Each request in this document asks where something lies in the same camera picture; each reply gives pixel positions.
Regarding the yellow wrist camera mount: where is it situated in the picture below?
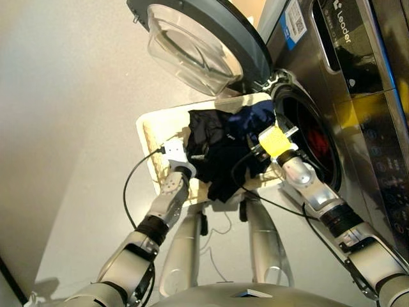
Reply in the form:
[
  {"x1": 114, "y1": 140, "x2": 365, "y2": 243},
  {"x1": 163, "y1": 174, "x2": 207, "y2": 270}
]
[{"x1": 258, "y1": 126, "x2": 298, "y2": 161}]

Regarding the grey dryer with blue door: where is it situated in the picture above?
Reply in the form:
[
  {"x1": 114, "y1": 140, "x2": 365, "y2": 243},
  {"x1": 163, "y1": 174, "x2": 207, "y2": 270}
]
[{"x1": 367, "y1": 0, "x2": 409, "y2": 122}]

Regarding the coral orange garment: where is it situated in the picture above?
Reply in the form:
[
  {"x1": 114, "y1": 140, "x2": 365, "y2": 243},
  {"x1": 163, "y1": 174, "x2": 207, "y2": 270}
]
[{"x1": 305, "y1": 127, "x2": 330, "y2": 158}]

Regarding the black garment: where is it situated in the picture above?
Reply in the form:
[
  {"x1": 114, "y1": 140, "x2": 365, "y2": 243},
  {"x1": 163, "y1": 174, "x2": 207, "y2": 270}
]
[{"x1": 186, "y1": 109, "x2": 256, "y2": 204}]

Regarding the pale woven laundry basket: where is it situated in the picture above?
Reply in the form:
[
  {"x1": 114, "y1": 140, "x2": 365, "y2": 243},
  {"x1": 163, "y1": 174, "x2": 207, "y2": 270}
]
[{"x1": 135, "y1": 91, "x2": 288, "y2": 212}]

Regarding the silver robot torso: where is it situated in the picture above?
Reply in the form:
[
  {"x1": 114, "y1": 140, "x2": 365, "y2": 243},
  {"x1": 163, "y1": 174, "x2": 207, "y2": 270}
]
[{"x1": 150, "y1": 283, "x2": 349, "y2": 307}]

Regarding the blue and white label sticker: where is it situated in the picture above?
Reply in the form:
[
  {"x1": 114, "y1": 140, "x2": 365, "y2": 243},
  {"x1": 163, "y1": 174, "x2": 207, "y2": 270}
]
[{"x1": 280, "y1": 0, "x2": 307, "y2": 51}]

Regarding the grey washing machine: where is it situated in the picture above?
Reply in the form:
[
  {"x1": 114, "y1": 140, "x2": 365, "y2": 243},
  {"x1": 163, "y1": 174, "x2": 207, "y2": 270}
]
[{"x1": 255, "y1": 0, "x2": 409, "y2": 276}]

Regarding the round washing machine door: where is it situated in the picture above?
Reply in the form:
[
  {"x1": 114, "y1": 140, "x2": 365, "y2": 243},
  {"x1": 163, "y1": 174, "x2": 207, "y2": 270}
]
[{"x1": 126, "y1": 0, "x2": 272, "y2": 97}]

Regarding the thin grey floor wire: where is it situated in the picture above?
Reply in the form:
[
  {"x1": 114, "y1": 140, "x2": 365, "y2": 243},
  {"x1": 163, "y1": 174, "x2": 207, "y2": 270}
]
[{"x1": 199, "y1": 210, "x2": 234, "y2": 282}]

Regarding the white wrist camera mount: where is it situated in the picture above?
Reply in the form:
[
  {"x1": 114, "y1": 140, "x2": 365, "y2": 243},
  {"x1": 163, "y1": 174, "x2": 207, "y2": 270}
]
[{"x1": 162, "y1": 140, "x2": 196, "y2": 177}]

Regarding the navy blue garment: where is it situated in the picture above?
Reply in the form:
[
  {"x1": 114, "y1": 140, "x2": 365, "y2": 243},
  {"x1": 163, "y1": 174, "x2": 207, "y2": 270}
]
[{"x1": 228, "y1": 100, "x2": 277, "y2": 151}]

